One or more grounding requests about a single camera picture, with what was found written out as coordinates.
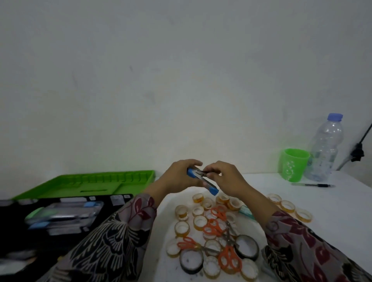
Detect person's right hand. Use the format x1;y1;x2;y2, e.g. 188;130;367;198
202;161;251;199

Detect person's left hand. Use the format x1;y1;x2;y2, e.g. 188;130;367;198
158;159;204;194

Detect blue and silver stapler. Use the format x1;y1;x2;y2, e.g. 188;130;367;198
187;168;219;196

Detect person's right forearm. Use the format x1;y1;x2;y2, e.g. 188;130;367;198
244;186;372;282

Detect person's left forearm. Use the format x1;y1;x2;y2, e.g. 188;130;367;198
37;181;172;282

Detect pile of clear tape rolls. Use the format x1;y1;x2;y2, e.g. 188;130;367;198
166;193;260;282

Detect white tray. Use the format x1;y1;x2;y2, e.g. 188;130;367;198
139;187;269;282

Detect green plastic cup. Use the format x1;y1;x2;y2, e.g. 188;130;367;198
279;148;311;183

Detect large black tape roll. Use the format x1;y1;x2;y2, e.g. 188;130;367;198
179;248;204;275
234;235;260;261

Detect black pen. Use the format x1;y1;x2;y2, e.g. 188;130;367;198
291;183;335;188

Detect green plastic tray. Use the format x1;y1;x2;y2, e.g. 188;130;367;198
12;170;156;201

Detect clear water bottle blue cap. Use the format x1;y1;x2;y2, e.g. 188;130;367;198
304;113;344;182

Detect clear packet of staplers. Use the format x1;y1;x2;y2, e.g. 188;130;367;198
25;200;104;236

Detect black tray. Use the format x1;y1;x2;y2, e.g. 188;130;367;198
0;194;134;282

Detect orange handled scissors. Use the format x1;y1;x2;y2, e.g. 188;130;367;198
217;227;243;274
177;237;222;254
202;218;233;237
210;206;230;223

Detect black cable with clip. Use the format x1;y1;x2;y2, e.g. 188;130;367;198
336;123;372;171

